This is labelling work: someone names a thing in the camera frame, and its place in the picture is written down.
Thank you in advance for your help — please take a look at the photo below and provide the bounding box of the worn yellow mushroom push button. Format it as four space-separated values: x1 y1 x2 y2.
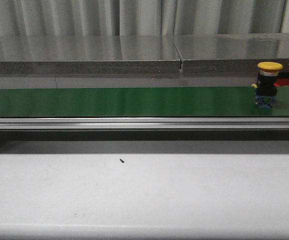
252 61 284 109

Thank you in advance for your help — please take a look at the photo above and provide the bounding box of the green conveyor belt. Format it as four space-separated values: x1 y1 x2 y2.
0 86 289 118

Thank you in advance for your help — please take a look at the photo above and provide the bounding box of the left grey countertop slab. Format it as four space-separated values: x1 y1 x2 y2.
0 35 181 75

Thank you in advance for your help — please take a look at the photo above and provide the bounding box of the grey countertop slab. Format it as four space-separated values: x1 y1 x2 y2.
0 35 181 75
173 33 289 74

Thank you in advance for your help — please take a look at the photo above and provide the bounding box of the right grey countertop slab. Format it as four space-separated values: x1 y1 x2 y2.
173 33 289 74

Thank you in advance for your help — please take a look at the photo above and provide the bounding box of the grey pleated curtain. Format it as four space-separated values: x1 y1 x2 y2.
0 0 287 36

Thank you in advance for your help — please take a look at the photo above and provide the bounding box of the aluminium conveyor side rail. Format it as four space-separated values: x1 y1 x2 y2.
0 116 289 131

